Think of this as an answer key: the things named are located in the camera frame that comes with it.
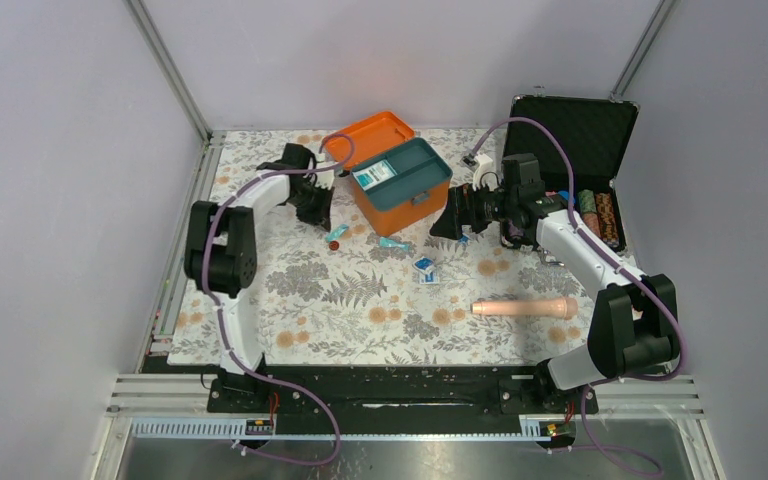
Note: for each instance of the orange plastic medicine box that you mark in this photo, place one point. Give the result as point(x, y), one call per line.
point(362, 141)

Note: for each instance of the slotted cable duct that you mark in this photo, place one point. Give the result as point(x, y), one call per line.
point(256, 429)

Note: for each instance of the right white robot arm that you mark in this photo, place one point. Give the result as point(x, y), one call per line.
point(633, 325)

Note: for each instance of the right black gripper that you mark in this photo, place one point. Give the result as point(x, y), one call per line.
point(461, 209)

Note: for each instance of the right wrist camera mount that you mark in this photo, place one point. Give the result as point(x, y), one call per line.
point(480, 164)

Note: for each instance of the black foam-lined case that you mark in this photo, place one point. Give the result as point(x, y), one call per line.
point(594, 133)

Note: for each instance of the blue white wipe packet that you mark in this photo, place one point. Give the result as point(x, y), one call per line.
point(426, 270)

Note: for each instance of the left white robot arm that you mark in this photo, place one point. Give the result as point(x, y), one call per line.
point(221, 254)

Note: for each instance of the medical gauze packet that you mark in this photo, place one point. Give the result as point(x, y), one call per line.
point(374, 174)

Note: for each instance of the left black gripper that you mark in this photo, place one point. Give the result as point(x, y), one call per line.
point(320, 216)

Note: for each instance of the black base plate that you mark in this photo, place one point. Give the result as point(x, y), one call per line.
point(395, 399)

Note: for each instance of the teal divided tray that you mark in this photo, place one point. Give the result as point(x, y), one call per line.
point(420, 169)

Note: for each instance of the small teal sachet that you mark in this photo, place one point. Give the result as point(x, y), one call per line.
point(335, 234)

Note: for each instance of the teal bandage sachet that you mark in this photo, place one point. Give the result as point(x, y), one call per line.
point(394, 244)

